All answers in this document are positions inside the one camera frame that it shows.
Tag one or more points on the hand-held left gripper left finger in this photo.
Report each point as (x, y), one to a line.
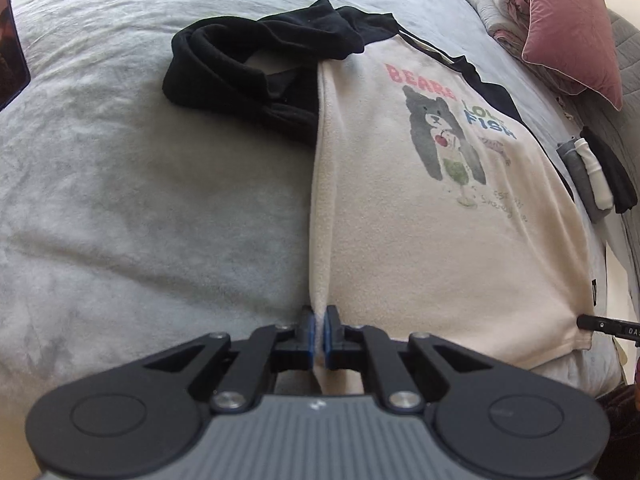
(311, 334)

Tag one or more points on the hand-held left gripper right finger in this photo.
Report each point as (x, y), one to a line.
(328, 334)

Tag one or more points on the cream and black sweatshirt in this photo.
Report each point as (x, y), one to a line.
(390, 240)

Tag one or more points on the dark cloth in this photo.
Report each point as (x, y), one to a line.
(620, 397)

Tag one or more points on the grey folded garment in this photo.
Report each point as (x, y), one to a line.
(582, 180)

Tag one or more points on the white folded garment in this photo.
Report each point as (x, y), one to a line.
(597, 175)

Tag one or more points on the black folded garment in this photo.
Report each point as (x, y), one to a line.
(617, 170)

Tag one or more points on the small beige object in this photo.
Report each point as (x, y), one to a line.
(567, 112)

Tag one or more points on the grey quilted headboard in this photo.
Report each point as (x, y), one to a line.
(627, 70)

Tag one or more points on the pink pillow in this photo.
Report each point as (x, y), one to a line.
(565, 25)

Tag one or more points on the folded quilt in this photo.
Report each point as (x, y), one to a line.
(495, 0)

